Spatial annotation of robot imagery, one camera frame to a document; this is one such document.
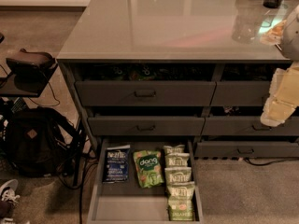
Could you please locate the green jalapeno chip bag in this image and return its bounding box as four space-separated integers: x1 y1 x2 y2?
167 181 195 221

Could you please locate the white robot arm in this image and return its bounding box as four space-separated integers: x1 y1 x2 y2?
260 6 299 127

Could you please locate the top right grey drawer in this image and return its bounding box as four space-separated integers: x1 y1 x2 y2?
211 81 270 106

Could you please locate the grey drawer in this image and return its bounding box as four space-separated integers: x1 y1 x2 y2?
211 81 270 106
88 116 205 136
75 80 215 106
194 141 299 158
202 116 299 136

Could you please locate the middle right grey drawer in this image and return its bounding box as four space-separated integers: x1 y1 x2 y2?
202 116 299 136

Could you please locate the bottom right grey drawer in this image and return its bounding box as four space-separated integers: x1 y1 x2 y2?
194 141 299 158

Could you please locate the rear green Kettle chip bag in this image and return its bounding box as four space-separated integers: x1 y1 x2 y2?
164 145 185 155

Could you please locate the green kettle chip bag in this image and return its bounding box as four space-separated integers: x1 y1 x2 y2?
164 167 192 184
165 153 190 168
164 145 185 155

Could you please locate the green Dang chip bag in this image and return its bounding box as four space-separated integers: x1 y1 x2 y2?
133 150 164 188

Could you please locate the blue Kettle chip bag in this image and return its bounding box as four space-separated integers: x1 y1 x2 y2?
103 145 131 183

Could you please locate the middle left grey drawer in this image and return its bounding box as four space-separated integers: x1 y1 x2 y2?
88 116 205 136

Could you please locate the top left grey drawer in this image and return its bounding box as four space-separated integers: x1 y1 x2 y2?
75 80 215 106

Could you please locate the open bottom left drawer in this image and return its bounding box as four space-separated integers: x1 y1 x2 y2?
87 137 204 224

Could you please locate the black backpack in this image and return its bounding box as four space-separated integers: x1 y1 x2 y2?
2 107 78 177

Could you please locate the dark brown pouch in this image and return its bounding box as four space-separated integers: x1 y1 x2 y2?
6 49 55 76

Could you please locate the white sneaker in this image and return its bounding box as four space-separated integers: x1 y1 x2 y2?
0 179 20 206

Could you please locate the grey cabinet counter frame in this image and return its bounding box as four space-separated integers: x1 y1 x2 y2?
58 0 298 152

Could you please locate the black floor cable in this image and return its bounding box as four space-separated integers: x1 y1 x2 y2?
57 152 98 224

